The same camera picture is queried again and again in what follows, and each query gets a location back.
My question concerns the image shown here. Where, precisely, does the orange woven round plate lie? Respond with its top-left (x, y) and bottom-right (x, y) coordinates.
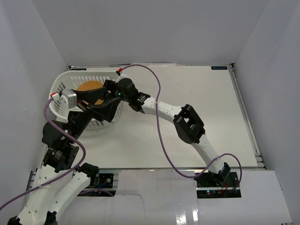
top-left (76, 81), bottom-right (103, 91)

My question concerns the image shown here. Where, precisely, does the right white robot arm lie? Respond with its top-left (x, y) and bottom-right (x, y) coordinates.
top-left (104, 78), bottom-right (231, 187)

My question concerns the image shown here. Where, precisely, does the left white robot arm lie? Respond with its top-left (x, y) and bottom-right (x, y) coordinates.
top-left (8, 87), bottom-right (123, 225)

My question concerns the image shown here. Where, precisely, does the white plastic dish bin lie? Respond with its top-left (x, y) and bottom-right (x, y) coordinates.
top-left (50, 68), bottom-right (124, 130)

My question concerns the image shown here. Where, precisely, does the blue label sticker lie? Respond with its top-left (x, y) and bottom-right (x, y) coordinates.
top-left (211, 66), bottom-right (228, 70)

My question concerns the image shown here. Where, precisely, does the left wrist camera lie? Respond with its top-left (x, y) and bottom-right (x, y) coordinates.
top-left (50, 89), bottom-right (78, 119)

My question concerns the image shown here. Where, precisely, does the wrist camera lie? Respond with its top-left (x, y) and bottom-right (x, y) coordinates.
top-left (116, 68), bottom-right (127, 77)
top-left (50, 89), bottom-right (78, 119)

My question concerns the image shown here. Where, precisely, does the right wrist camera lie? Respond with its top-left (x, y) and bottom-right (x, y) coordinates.
top-left (116, 68), bottom-right (127, 77)

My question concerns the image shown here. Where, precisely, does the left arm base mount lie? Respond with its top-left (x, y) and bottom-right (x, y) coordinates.
top-left (79, 173), bottom-right (116, 197)

